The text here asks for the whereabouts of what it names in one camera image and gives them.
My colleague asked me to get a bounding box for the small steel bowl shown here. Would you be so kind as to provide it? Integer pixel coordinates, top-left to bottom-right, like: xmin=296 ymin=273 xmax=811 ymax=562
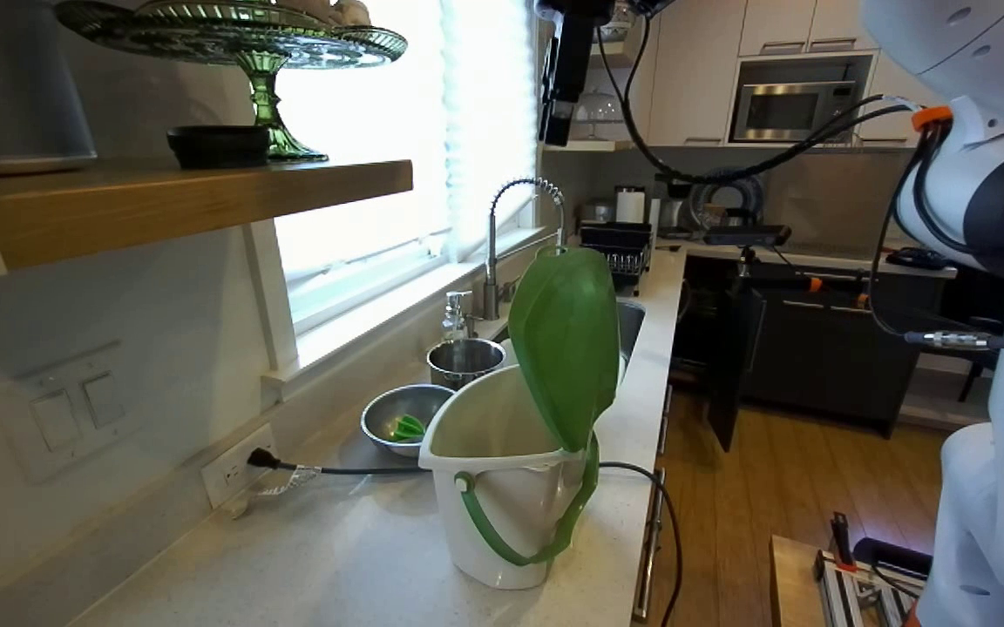
xmin=422 ymin=334 xmax=508 ymax=393

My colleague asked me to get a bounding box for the clear soap bottle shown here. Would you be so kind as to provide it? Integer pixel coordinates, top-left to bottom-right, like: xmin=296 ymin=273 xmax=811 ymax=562
xmin=443 ymin=290 xmax=477 ymax=346

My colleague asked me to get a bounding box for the white wall outlet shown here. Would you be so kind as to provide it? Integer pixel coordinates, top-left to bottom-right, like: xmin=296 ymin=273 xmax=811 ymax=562
xmin=198 ymin=425 xmax=284 ymax=522

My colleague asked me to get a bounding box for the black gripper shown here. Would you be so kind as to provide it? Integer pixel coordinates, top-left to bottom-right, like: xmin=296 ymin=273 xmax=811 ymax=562
xmin=535 ymin=0 xmax=621 ymax=151

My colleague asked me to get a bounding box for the green bin lid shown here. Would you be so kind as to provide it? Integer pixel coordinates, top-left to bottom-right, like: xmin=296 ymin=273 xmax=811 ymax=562
xmin=506 ymin=244 xmax=622 ymax=455

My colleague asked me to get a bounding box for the green glass cake stand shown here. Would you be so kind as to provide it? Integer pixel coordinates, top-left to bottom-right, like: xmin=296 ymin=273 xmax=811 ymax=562
xmin=52 ymin=0 xmax=411 ymax=167

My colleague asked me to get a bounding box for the steel microwave oven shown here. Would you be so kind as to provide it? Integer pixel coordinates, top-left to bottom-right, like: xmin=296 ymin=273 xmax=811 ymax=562
xmin=728 ymin=52 xmax=873 ymax=145

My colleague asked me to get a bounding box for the white bin with green handle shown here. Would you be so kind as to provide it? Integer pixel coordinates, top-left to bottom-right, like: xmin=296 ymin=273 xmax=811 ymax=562
xmin=414 ymin=361 xmax=605 ymax=592

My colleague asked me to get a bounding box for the steel kitchen sink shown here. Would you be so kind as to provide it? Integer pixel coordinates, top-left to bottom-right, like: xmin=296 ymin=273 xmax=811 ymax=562
xmin=614 ymin=296 xmax=648 ymax=374

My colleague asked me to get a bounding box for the dark kitchen cabinet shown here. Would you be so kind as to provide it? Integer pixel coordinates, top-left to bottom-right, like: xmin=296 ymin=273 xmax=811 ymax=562
xmin=678 ymin=252 xmax=948 ymax=453

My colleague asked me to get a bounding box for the black power cable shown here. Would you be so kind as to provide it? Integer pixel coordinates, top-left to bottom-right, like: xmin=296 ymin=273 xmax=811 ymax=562
xmin=242 ymin=447 xmax=685 ymax=627

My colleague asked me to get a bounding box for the chrome kitchen faucet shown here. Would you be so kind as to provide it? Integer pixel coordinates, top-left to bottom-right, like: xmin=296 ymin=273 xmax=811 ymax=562
xmin=482 ymin=174 xmax=570 ymax=324

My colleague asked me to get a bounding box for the white window blind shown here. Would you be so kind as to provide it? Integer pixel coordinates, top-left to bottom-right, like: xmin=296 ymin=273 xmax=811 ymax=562
xmin=435 ymin=0 xmax=540 ymax=265

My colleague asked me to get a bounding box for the wooden wall shelf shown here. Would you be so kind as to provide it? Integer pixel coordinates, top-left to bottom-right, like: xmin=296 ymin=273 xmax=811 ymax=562
xmin=0 ymin=157 xmax=414 ymax=276

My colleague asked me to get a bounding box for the white light switch plate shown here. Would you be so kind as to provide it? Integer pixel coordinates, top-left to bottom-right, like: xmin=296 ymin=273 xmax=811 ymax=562
xmin=0 ymin=346 xmax=132 ymax=479

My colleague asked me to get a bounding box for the grey ceramic vessel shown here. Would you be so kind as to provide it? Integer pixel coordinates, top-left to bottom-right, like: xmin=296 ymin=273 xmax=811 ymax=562
xmin=0 ymin=0 xmax=102 ymax=177

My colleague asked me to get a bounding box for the tool tray with parts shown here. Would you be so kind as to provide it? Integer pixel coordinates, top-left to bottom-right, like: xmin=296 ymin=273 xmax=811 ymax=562
xmin=811 ymin=510 xmax=937 ymax=627

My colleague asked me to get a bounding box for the small black bowl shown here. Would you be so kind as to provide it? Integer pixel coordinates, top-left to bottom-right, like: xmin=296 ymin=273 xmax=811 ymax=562
xmin=164 ymin=122 xmax=275 ymax=174

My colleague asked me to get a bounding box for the black robot cable with connector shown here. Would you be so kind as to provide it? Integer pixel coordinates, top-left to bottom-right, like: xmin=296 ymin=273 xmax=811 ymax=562
xmin=863 ymin=109 xmax=1004 ymax=360

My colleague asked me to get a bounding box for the wide steel mixing bowl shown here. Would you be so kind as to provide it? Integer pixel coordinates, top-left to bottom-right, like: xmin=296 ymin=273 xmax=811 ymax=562
xmin=355 ymin=378 xmax=460 ymax=460

